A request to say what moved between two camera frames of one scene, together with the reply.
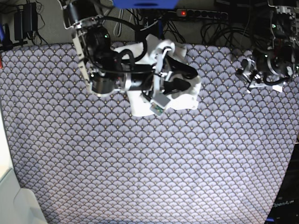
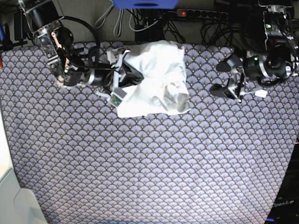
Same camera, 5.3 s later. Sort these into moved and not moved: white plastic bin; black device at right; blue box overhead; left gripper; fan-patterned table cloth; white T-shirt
Moved: white T-shirt; left gripper
Not moved: fan-patterned table cloth; black device at right; blue box overhead; white plastic bin
